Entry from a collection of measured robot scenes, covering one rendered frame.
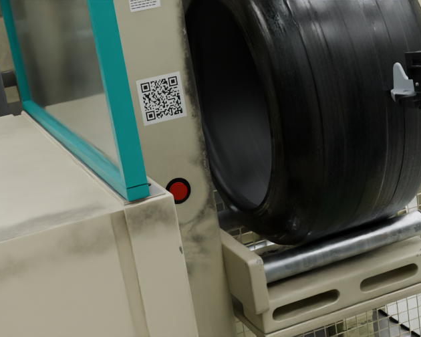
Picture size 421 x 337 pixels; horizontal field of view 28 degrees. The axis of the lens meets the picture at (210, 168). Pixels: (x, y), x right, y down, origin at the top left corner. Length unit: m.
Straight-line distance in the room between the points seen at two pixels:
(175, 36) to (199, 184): 0.25
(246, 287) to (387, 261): 0.27
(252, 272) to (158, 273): 0.67
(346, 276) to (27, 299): 0.87
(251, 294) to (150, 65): 0.41
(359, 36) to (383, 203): 0.30
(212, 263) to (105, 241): 0.79
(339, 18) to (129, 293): 0.71
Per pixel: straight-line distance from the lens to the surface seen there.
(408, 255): 1.54
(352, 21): 1.32
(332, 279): 1.47
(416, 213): 1.56
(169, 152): 1.39
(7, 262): 0.68
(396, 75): 1.28
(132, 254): 0.71
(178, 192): 1.40
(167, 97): 1.37
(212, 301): 1.49
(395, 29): 1.34
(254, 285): 1.38
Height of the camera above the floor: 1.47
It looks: 16 degrees down
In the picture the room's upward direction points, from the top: 9 degrees counter-clockwise
